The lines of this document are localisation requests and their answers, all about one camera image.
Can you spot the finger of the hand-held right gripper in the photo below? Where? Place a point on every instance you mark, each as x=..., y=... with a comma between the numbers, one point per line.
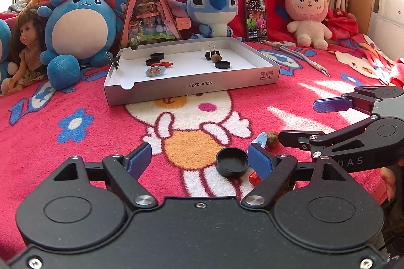
x=299, y=139
x=329, y=105

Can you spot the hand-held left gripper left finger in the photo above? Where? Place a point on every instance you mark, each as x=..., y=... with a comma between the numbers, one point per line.
x=139, y=160

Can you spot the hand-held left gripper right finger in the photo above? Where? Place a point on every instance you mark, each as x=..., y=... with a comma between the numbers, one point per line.
x=260, y=161

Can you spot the red crayon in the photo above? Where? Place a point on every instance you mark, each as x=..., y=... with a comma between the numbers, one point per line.
x=254, y=179
x=162, y=64

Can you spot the blue hair clip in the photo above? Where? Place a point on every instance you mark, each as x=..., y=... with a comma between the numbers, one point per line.
x=261, y=139

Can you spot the brown acorn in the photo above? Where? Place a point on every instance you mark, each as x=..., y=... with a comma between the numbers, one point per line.
x=273, y=139

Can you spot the black round cap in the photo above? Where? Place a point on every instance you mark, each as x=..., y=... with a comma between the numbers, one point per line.
x=151, y=62
x=222, y=64
x=157, y=56
x=232, y=161

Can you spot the white cardboard box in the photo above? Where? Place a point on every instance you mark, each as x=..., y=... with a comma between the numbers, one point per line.
x=189, y=86

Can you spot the cartoon bear hair clip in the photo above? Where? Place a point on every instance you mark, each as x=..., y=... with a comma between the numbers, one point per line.
x=155, y=70

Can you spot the brown walnut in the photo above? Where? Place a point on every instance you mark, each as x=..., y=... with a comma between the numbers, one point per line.
x=216, y=58

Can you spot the large black binder clip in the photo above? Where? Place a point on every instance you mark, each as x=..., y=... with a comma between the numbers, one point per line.
x=210, y=54

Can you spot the person's right hand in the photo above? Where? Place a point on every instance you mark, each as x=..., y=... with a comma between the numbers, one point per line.
x=389, y=182

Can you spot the pink cartoon bed blanket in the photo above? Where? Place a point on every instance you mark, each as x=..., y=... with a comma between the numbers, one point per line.
x=94, y=130

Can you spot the red cloth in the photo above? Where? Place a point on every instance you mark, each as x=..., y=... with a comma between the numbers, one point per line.
x=342, y=22

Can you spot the small black binder clip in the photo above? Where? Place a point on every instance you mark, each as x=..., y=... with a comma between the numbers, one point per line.
x=115, y=60

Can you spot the brown cardboard box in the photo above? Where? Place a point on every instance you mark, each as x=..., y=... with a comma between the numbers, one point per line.
x=361, y=7

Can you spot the pink bunny plush toy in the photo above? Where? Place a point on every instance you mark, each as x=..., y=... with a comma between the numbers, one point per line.
x=307, y=3

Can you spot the black smartphone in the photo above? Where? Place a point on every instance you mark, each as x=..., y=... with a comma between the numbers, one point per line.
x=256, y=19

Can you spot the blue round plush toy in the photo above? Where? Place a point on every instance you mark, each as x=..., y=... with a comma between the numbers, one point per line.
x=79, y=32

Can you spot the small orange rectangular tag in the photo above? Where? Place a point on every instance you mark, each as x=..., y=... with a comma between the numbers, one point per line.
x=183, y=23

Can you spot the pink triangular toy box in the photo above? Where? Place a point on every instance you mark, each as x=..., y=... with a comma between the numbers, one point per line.
x=148, y=16

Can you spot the blue alien plush toy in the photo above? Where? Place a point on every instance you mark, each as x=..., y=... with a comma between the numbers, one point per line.
x=211, y=3

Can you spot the brown-haired doll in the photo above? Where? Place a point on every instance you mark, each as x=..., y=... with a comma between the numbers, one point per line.
x=28, y=35

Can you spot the blue cat plush toy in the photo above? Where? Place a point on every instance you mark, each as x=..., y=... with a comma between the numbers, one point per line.
x=4, y=48

